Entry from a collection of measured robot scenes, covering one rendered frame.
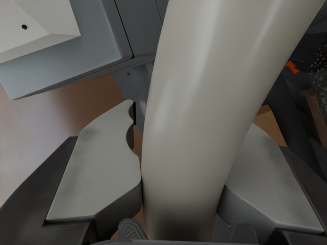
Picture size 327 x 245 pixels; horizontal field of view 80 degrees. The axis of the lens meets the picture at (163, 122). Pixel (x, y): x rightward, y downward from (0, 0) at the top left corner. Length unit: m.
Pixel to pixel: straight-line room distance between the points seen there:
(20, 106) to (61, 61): 1.63
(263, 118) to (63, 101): 1.47
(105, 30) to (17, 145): 2.08
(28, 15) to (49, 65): 0.18
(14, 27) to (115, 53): 0.18
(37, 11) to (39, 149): 1.89
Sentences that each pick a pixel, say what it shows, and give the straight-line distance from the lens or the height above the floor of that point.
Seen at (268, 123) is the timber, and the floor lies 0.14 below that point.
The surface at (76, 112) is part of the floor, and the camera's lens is 1.76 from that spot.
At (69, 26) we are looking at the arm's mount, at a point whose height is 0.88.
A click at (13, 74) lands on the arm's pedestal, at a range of 0.69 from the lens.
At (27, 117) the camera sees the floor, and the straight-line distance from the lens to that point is 2.17.
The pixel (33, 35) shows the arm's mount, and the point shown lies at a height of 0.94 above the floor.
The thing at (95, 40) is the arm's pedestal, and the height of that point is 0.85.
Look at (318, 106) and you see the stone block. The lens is 0.74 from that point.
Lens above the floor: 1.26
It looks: 63 degrees down
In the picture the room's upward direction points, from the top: 143 degrees counter-clockwise
